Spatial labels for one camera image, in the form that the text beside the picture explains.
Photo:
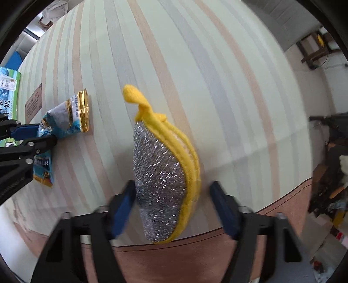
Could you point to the cardboard box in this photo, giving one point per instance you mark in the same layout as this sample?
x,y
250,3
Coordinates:
x,y
8,81

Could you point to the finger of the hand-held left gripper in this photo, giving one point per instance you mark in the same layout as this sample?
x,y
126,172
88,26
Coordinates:
x,y
40,144
25,131

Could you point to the brown wooden chair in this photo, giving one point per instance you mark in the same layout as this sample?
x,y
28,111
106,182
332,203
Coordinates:
x,y
310,53

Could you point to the blue box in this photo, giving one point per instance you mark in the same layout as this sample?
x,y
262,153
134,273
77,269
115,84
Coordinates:
x,y
13,62

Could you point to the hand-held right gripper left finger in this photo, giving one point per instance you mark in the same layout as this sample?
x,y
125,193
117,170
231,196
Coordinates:
x,y
123,209

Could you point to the striped cat print tablecloth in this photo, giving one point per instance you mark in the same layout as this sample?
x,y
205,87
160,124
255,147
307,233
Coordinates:
x,y
217,108

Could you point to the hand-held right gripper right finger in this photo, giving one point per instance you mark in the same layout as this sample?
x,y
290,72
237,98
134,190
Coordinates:
x,y
225,209

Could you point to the brown rectangular label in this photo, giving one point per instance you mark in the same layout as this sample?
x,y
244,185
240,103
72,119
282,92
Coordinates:
x,y
34,102

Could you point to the small yellow object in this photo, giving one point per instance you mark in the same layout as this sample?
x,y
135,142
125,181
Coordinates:
x,y
320,40

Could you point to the yellow silver scouring pad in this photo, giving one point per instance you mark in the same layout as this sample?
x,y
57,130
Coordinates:
x,y
160,174

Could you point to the blue gold-edged snack packet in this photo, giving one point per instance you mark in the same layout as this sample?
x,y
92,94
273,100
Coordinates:
x,y
68,117

